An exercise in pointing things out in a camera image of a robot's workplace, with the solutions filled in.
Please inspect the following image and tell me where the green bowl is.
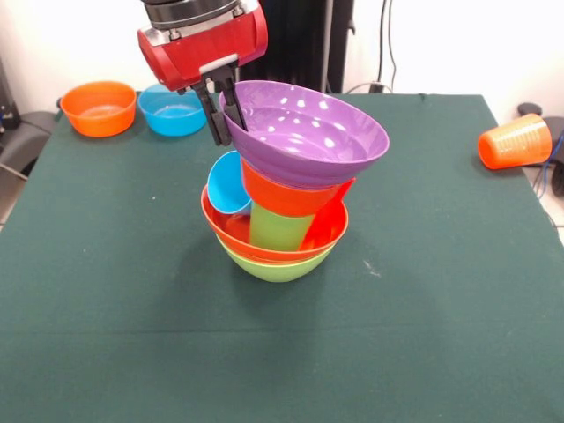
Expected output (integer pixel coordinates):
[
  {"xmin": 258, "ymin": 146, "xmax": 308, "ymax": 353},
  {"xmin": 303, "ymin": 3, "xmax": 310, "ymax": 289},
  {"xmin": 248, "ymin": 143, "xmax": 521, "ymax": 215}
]
[{"xmin": 214, "ymin": 233, "xmax": 336, "ymax": 284}]

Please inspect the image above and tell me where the grey chair base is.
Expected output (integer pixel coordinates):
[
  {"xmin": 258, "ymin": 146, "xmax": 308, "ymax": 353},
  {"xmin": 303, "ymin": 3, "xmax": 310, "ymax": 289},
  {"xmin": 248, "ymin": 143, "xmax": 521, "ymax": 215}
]
[{"xmin": 0, "ymin": 109, "xmax": 58, "ymax": 182}]

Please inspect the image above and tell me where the wide orange bowl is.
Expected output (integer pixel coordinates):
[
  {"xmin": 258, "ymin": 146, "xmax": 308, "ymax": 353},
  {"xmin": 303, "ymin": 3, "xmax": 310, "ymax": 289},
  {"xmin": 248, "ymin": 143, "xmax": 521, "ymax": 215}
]
[{"xmin": 200, "ymin": 184, "xmax": 350, "ymax": 264}]

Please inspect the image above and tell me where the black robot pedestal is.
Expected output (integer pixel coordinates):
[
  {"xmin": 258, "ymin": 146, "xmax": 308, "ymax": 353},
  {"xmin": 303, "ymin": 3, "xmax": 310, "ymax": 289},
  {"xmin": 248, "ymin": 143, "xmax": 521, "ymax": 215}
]
[{"xmin": 237, "ymin": 0, "xmax": 356, "ymax": 94}]

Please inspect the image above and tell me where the black hanging cable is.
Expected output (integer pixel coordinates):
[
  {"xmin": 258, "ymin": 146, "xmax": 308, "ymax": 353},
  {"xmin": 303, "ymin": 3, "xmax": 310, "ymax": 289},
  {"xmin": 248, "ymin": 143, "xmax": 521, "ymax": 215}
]
[{"xmin": 377, "ymin": 0, "xmax": 400, "ymax": 93}]

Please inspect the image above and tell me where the purple bowl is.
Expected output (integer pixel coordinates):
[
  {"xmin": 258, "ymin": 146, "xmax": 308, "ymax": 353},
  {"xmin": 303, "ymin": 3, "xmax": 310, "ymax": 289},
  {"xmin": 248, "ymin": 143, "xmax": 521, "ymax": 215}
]
[{"xmin": 219, "ymin": 79, "xmax": 391, "ymax": 190}]

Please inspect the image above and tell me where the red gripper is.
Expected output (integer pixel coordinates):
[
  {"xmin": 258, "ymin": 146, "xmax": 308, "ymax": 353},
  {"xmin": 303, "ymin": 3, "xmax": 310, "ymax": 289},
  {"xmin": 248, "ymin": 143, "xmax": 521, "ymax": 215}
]
[{"xmin": 136, "ymin": 3, "xmax": 270, "ymax": 148}]

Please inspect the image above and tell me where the orange cup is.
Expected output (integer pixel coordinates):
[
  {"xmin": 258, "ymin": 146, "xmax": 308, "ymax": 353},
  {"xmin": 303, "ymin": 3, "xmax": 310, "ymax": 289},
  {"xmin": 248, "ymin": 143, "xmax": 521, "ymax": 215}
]
[{"xmin": 478, "ymin": 112, "xmax": 553, "ymax": 171}]

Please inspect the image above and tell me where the blue cup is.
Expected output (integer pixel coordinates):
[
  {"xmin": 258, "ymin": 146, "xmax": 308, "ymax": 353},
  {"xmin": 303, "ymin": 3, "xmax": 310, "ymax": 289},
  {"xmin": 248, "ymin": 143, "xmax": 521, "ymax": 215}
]
[{"xmin": 206, "ymin": 150, "xmax": 254, "ymax": 216}]

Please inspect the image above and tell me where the green cup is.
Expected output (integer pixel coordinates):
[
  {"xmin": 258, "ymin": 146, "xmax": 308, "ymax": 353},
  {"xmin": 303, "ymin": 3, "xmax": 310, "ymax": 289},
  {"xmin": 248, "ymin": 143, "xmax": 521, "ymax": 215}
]
[{"xmin": 249, "ymin": 201, "xmax": 316, "ymax": 251}]

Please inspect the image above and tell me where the dark green tablecloth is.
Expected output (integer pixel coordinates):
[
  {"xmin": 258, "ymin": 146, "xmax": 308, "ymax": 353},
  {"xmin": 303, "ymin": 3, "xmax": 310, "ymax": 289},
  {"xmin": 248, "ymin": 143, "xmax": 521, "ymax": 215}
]
[{"xmin": 0, "ymin": 91, "xmax": 564, "ymax": 423}]

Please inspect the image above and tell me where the dark equipment rack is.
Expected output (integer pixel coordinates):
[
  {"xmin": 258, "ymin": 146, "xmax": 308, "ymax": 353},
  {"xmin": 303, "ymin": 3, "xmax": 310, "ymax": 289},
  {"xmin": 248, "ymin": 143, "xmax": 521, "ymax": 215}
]
[{"xmin": 0, "ymin": 56, "xmax": 19, "ymax": 131}]

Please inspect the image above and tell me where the blue bowl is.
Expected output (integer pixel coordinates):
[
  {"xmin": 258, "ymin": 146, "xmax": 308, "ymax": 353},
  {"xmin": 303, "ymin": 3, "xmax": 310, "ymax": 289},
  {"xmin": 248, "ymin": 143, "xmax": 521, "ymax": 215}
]
[{"xmin": 137, "ymin": 83, "xmax": 209, "ymax": 138}]

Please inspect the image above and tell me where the small orange bowl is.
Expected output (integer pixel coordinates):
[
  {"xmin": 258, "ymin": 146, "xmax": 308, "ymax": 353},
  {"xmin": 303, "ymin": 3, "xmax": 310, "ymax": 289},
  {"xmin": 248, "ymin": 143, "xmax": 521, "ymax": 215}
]
[
  {"xmin": 60, "ymin": 80, "xmax": 138, "ymax": 138},
  {"xmin": 241, "ymin": 158, "xmax": 344, "ymax": 217}
]

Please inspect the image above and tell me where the red cup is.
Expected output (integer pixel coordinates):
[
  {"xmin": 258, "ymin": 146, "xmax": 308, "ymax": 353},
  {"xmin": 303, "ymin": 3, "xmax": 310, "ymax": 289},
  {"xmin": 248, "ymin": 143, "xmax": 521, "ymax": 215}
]
[{"xmin": 301, "ymin": 177, "xmax": 357, "ymax": 250}]

